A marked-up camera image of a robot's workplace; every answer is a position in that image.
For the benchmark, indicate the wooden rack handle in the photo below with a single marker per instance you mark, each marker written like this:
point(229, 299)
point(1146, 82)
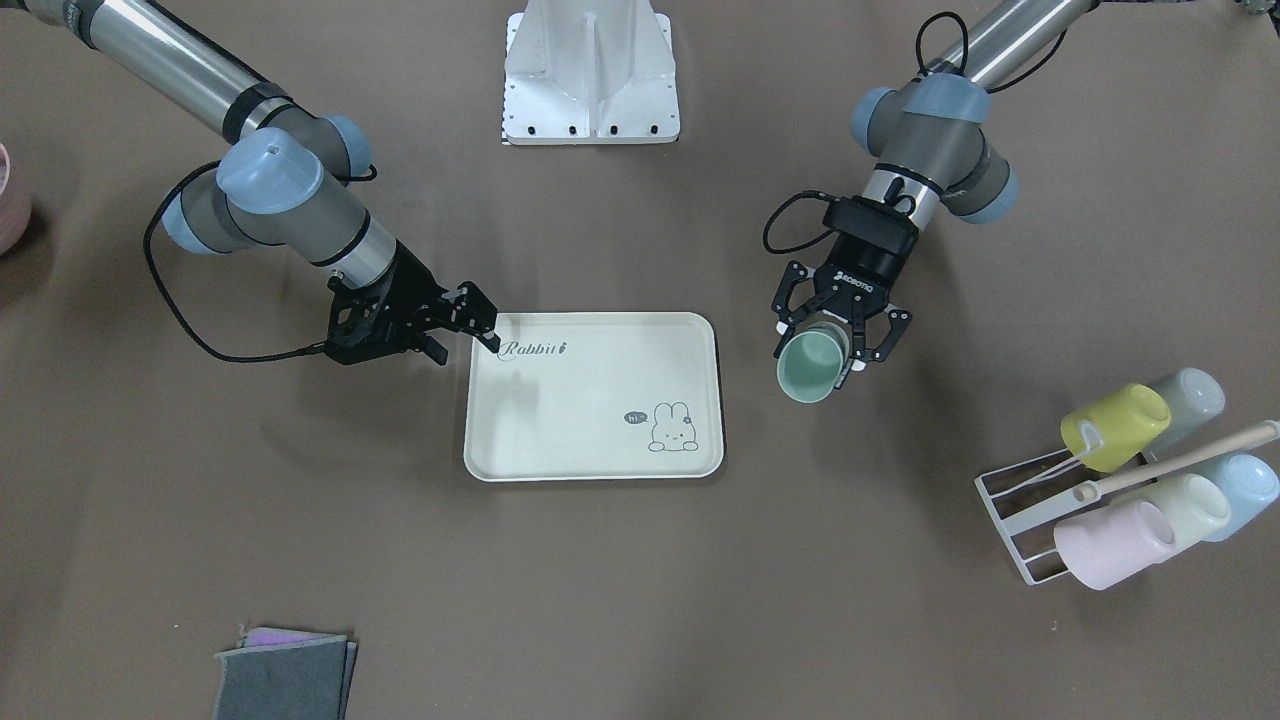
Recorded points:
point(1252, 437)

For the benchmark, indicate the grey-blue cup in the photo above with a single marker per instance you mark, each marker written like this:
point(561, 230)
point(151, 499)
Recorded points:
point(1194, 397)

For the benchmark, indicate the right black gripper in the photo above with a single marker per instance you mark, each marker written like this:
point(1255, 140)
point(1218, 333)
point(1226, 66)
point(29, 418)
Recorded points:
point(411, 287)

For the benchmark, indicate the pink cup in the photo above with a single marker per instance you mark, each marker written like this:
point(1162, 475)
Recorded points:
point(1105, 546)

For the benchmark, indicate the cream rabbit tray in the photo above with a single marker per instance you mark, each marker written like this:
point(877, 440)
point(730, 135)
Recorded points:
point(595, 396)

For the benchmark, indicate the green cup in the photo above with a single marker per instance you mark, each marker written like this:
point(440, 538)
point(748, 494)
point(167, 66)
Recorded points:
point(812, 362)

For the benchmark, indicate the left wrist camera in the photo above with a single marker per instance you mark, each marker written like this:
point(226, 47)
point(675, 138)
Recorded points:
point(872, 222)

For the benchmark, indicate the cream cup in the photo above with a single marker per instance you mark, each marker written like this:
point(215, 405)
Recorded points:
point(1194, 506)

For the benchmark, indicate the light blue cup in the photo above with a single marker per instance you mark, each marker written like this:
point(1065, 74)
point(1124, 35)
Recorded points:
point(1248, 483)

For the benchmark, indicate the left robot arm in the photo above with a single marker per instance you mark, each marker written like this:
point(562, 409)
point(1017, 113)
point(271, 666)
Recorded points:
point(931, 152)

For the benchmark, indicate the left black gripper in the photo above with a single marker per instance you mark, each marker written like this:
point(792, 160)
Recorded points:
point(868, 268)

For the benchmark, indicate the yellow cup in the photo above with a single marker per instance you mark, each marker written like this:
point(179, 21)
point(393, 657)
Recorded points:
point(1113, 429)

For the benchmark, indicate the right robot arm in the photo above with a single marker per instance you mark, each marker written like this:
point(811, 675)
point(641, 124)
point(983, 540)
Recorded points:
point(285, 182)

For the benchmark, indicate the pink bowl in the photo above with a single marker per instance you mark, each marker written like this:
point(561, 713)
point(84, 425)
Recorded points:
point(16, 202)

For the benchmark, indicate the white wire cup rack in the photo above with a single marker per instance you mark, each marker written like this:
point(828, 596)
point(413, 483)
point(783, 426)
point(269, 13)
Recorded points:
point(1026, 500)

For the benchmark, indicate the grey folded cloth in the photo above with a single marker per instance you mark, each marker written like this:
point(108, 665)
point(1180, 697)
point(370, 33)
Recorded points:
point(276, 673)

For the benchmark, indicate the white pedestal column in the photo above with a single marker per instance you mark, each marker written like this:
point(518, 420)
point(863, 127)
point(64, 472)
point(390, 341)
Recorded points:
point(589, 73)

